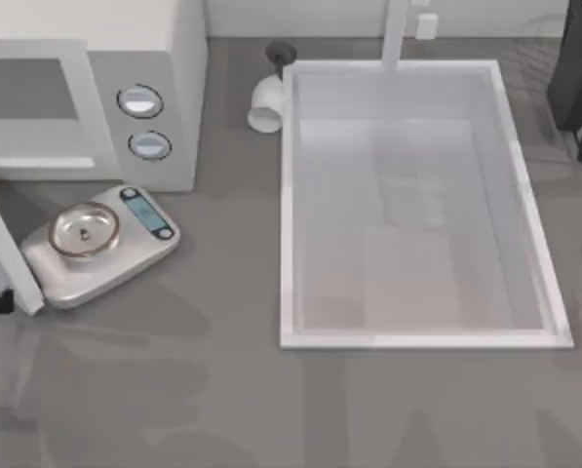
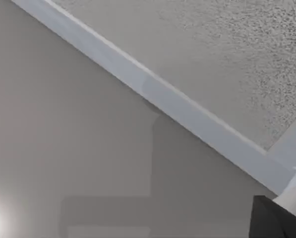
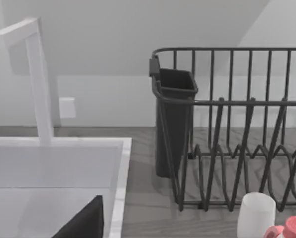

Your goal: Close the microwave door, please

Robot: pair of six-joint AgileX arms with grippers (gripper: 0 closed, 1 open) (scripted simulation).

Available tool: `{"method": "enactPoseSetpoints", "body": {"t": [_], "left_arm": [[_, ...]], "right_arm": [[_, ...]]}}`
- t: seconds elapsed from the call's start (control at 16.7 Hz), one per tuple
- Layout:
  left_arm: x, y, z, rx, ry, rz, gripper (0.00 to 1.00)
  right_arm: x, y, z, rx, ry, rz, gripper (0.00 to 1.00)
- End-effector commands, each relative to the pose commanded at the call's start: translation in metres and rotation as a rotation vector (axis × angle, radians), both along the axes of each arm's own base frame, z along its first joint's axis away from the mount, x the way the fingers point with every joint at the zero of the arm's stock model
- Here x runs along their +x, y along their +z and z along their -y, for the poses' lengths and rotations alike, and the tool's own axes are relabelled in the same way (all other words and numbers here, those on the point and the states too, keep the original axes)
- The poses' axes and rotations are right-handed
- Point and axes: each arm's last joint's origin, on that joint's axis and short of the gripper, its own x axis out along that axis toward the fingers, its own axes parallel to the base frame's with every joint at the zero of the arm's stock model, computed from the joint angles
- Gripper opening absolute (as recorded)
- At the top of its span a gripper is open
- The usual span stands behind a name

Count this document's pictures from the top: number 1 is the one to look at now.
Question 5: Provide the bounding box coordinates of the white cup with dark base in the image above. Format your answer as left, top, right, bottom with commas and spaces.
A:
248, 40, 298, 134

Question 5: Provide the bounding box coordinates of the white sink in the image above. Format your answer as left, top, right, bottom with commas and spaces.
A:
278, 58, 576, 351

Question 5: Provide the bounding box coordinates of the round microwave knob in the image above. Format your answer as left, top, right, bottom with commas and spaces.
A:
116, 83, 165, 120
127, 130, 173, 161

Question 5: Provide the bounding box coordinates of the silver kitchen scale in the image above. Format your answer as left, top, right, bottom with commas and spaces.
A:
19, 183, 181, 310

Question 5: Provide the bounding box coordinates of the pale microwave oven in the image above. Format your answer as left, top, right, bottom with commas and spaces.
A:
0, 0, 210, 193

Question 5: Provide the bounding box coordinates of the tall white tap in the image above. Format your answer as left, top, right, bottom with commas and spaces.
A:
380, 0, 409, 73

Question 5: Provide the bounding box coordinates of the white microwave door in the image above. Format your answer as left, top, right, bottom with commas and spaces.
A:
0, 171, 46, 318

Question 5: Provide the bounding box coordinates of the white wall socket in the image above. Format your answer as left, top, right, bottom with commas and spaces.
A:
415, 13, 439, 41

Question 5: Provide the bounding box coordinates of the black wire rack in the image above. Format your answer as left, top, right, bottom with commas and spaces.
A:
547, 0, 582, 172

